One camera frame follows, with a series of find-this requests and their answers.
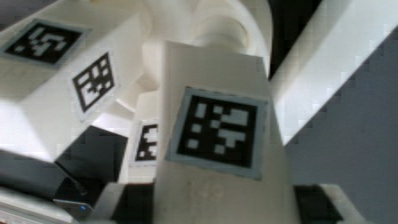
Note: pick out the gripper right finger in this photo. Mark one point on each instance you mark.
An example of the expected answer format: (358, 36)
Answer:
(326, 207)

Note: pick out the white L-shaped fence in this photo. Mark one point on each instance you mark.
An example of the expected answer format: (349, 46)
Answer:
(348, 30)

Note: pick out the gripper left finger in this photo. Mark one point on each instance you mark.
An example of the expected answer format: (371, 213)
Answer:
(126, 205)

